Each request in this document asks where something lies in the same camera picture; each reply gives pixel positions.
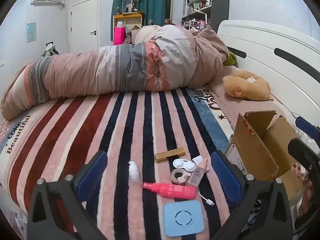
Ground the glass display case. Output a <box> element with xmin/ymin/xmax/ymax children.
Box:
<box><xmin>121</xmin><ymin>0</ymin><xmax>140</xmax><ymax>14</ymax></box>

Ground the gold rectangular box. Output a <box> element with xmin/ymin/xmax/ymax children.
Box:
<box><xmin>154</xmin><ymin>147</ymin><xmax>186</xmax><ymax>162</ymax></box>

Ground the clear bottle with pink cap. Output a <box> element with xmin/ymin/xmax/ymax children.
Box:
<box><xmin>185</xmin><ymin>158</ymin><xmax>210</xmax><ymax>187</ymax></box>

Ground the pink spray bottle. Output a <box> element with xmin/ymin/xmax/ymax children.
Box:
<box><xmin>142</xmin><ymin>182</ymin><xmax>197</xmax><ymax>200</ymax></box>

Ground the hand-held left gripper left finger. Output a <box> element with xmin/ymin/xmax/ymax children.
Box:
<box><xmin>26</xmin><ymin>150</ymin><xmax>108</xmax><ymax>240</ymax></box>

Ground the yellow shelf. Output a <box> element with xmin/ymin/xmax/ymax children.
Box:
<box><xmin>113</xmin><ymin>14</ymin><xmax>144</xmax><ymax>42</ymax></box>

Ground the dark clutter heap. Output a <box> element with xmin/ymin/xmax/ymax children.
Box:
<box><xmin>42</xmin><ymin>41</ymin><xmax>59</xmax><ymax>57</ymax></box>

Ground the teal curtain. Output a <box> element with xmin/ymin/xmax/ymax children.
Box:
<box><xmin>111</xmin><ymin>0</ymin><xmax>167</xmax><ymax>42</ymax></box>

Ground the grey tape roll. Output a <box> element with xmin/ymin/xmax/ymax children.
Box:
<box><xmin>171</xmin><ymin>168</ymin><xmax>192</xmax><ymax>185</ymax></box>

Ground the white door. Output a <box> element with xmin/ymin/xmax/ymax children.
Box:
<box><xmin>70</xmin><ymin>0</ymin><xmax>100</xmax><ymax>53</ymax></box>

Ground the thin white cable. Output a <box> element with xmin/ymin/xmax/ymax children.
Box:
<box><xmin>271</xmin><ymin>94</ymin><xmax>315</xmax><ymax>140</ymax></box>

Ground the light blue square device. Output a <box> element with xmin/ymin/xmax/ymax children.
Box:
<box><xmin>163</xmin><ymin>200</ymin><xmax>204</xmax><ymax>237</ymax></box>

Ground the white bed headboard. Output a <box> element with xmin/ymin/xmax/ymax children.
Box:
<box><xmin>216</xmin><ymin>20</ymin><xmax>320</xmax><ymax>135</ymax></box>

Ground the striped plush blanket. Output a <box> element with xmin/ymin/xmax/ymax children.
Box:
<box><xmin>0</xmin><ymin>89</ymin><xmax>240</xmax><ymax>240</ymax></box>

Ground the white usb cable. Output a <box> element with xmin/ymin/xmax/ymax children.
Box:
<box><xmin>196</xmin><ymin>190</ymin><xmax>215</xmax><ymax>207</ymax></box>

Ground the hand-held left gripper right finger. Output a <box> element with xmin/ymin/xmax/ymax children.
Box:
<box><xmin>211</xmin><ymin>150</ymin><xmax>293</xmax><ymax>240</ymax></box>

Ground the light blue wall poster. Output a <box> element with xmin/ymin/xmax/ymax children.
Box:
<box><xmin>26</xmin><ymin>22</ymin><xmax>37</xmax><ymax>43</ymax></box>

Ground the white contact lens case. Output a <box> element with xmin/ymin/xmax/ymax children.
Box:
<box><xmin>173</xmin><ymin>158</ymin><xmax>196</xmax><ymax>172</ymax></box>

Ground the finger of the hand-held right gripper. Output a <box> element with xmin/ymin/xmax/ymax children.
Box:
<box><xmin>295</xmin><ymin>117</ymin><xmax>320</xmax><ymax>138</ymax></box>
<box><xmin>288</xmin><ymin>140</ymin><xmax>320</xmax><ymax>232</ymax></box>

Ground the pink dotted cloth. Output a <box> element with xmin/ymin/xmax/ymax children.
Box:
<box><xmin>291</xmin><ymin>164</ymin><xmax>309</xmax><ymax>183</ymax></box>

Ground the pink gift bag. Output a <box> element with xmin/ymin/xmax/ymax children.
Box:
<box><xmin>114</xmin><ymin>26</ymin><xmax>126</xmax><ymax>45</ymax></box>

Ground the dark bookshelf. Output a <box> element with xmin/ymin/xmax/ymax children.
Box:
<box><xmin>181</xmin><ymin>0</ymin><xmax>213</xmax><ymax>29</ymax></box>

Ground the brown cardboard box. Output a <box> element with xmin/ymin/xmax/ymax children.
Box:
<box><xmin>224</xmin><ymin>110</ymin><xmax>304</xmax><ymax>200</ymax></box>

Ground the small white pump bottle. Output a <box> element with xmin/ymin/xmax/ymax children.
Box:
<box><xmin>128</xmin><ymin>161</ymin><xmax>141</xmax><ymax>183</ymax></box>

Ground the brown plush toy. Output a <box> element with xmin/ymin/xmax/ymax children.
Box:
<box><xmin>222</xmin><ymin>69</ymin><xmax>272</xmax><ymax>102</ymax></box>

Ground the rolled pink grey quilt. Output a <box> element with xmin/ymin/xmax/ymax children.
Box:
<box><xmin>0</xmin><ymin>25</ymin><xmax>230</xmax><ymax>120</ymax></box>

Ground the window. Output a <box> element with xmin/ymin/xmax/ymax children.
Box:
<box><xmin>165</xmin><ymin>0</ymin><xmax>175</xmax><ymax>23</ymax></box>

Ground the green plush toy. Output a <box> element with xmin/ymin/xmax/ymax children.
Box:
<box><xmin>223</xmin><ymin>51</ymin><xmax>238</xmax><ymax>67</ymax></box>

